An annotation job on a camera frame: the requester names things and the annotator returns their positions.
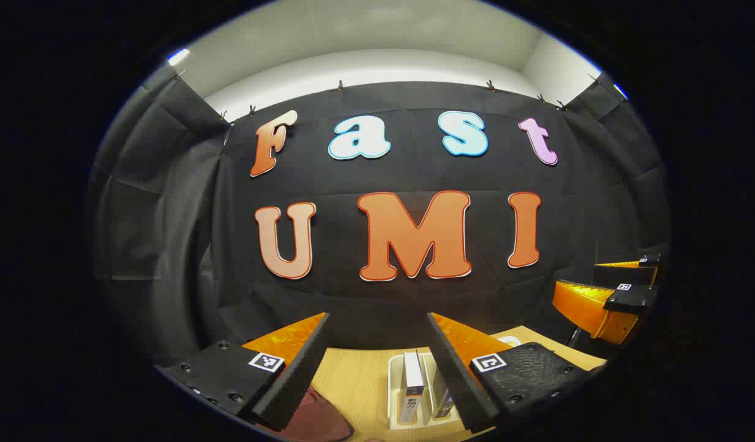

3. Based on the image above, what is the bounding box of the blue spine book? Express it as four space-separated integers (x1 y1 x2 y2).
429 356 455 421

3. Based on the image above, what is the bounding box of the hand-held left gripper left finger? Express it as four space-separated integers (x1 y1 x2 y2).
155 312 330 432

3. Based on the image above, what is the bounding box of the white cover book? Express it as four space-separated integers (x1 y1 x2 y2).
399 351 426 425

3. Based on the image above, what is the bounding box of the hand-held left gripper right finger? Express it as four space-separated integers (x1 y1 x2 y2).
427 312 606 433

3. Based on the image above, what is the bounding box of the cream plastic bookshelf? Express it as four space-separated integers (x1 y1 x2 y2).
387 335 524 432

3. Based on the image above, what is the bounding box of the maroon schoolbag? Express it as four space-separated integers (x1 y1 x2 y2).
264 386 355 442

